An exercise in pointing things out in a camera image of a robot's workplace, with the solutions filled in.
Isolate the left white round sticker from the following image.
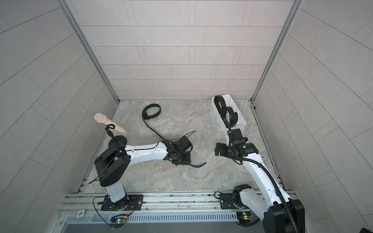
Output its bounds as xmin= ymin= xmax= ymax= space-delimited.
xmin=76 ymin=209 xmax=85 ymax=219

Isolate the left green circuit board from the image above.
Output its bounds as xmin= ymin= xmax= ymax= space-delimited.
xmin=110 ymin=214 xmax=129 ymax=229

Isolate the white compartment storage box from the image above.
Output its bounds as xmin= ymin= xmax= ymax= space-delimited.
xmin=211 ymin=94 xmax=247 ymax=136

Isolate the aluminium front rail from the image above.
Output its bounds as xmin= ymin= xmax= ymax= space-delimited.
xmin=57 ymin=190 xmax=232 ymax=214

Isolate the long black belt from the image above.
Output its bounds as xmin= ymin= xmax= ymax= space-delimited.
xmin=214 ymin=95 xmax=226 ymax=114

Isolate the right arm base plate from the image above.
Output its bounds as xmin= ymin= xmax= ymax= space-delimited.
xmin=214 ymin=191 xmax=248 ymax=210

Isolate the black stand with beige roll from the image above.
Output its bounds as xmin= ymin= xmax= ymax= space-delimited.
xmin=94 ymin=113 xmax=127 ymax=147

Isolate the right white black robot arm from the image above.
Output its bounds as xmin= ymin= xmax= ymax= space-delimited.
xmin=215 ymin=129 xmax=306 ymax=233

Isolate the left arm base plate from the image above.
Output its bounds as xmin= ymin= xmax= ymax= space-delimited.
xmin=98 ymin=195 xmax=144 ymax=211

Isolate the green circuit board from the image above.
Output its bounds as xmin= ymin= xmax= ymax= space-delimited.
xmin=236 ymin=212 xmax=254 ymax=227
xmin=110 ymin=214 xmax=129 ymax=229

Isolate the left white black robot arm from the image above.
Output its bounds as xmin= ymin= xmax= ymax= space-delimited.
xmin=94 ymin=136 xmax=193 ymax=203

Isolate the black corrugated cable hose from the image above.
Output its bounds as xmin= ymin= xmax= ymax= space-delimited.
xmin=227 ymin=130 xmax=301 ymax=233

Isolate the right green circuit board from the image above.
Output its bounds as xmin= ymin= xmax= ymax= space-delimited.
xmin=236 ymin=212 xmax=254 ymax=227

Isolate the black belt with silver buckle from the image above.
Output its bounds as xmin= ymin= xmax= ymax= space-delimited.
xmin=220 ymin=106 xmax=239 ymax=128

